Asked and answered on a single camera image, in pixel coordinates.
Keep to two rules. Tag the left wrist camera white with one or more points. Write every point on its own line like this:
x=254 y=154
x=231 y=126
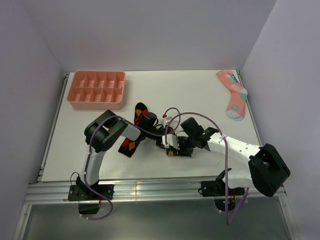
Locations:
x=166 y=120

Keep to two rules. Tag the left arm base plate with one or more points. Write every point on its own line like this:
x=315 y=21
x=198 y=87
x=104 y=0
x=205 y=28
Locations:
x=76 y=194

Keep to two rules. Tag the brown tan argyle sock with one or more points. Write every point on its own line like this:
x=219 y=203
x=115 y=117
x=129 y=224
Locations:
x=171 y=152

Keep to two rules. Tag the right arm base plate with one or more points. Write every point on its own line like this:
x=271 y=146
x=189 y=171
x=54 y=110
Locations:
x=216 y=188

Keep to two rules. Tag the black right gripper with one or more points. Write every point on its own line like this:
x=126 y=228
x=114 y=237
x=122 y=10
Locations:
x=182 y=152

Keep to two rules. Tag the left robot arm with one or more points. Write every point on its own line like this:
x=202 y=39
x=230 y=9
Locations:
x=102 y=134

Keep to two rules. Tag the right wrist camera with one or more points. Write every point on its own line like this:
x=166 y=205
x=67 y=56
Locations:
x=170 y=141

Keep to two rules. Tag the pink divided organizer tray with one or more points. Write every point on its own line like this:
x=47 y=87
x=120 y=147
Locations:
x=97 y=90

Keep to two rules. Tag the pink patterned sock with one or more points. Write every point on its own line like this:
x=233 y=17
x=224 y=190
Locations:
x=236 y=108

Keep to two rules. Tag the red yellow argyle sock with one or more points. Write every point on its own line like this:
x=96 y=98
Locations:
x=133 y=134

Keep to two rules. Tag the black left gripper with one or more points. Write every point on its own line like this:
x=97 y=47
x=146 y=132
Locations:
x=160 y=144

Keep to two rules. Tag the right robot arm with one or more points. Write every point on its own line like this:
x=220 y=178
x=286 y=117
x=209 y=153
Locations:
x=262 y=166

